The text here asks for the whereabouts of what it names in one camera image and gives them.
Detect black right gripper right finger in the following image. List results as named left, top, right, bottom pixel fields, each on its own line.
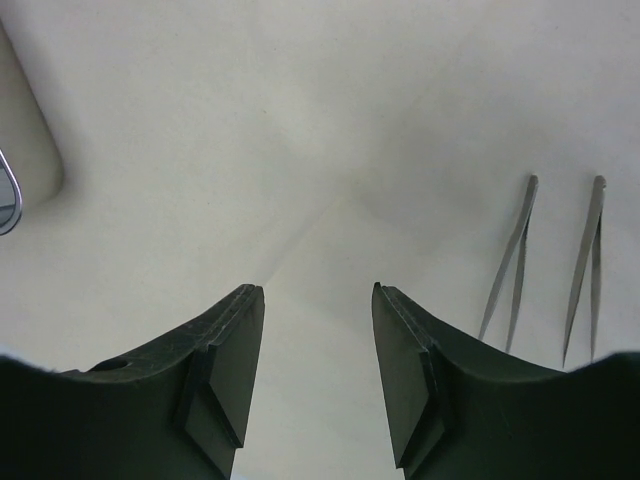
left=371, top=284, right=639, bottom=479

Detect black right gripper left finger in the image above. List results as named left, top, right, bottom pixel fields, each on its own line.
left=1, top=284, right=264, bottom=479

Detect steel tweezers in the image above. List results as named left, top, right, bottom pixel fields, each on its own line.
left=562, top=175, right=607, bottom=366
left=478, top=174, right=540, bottom=353

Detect beige cloth wrap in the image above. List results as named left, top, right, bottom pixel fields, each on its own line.
left=1, top=1, right=639, bottom=479

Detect metal instrument tray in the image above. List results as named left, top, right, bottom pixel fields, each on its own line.
left=0, top=152, right=23, bottom=236

